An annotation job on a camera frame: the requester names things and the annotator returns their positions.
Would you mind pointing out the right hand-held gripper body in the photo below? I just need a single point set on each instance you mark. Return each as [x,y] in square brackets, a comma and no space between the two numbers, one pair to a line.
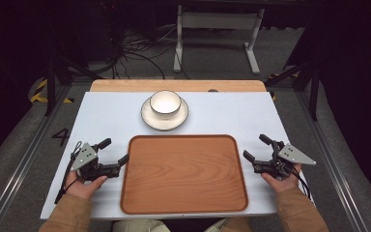
[292,155]

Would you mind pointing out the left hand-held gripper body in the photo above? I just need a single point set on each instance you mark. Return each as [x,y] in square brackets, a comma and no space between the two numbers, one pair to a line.
[84,157]

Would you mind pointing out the person's right hand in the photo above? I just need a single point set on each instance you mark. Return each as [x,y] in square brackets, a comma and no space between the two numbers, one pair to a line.
[283,184]

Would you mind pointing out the person's left hand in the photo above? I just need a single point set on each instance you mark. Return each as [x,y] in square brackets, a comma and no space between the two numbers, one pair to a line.
[86,188]

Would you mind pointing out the white table mat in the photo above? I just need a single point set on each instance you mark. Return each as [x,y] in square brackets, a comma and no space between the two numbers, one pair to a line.
[109,112]

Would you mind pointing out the yellow black floor tape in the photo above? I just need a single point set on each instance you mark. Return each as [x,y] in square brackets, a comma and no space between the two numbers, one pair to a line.
[273,96]
[38,95]

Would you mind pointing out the white plate with dark rim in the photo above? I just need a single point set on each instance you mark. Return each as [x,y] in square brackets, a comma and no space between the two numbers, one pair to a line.
[162,125]

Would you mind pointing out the light wooden table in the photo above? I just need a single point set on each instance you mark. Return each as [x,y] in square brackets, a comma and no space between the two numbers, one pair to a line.
[125,85]

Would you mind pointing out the brown wooden tray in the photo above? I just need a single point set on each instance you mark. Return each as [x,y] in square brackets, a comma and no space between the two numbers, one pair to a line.
[183,175]

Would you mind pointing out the black tripod stand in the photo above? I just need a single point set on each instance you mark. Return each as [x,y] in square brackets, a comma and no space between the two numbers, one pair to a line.
[51,87]
[314,93]

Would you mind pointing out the white bowl with dark rim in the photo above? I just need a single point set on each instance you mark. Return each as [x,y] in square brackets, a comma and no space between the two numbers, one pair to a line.
[165,103]

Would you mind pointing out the dark curtain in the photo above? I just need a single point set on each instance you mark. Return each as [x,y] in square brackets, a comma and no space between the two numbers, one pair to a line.
[9,48]
[354,64]

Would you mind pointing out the white metal stand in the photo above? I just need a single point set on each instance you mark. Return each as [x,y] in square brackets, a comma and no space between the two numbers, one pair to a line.
[219,20]

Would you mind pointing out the aluminium floor rail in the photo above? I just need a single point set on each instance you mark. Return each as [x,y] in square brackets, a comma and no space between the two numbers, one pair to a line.
[29,158]
[331,158]

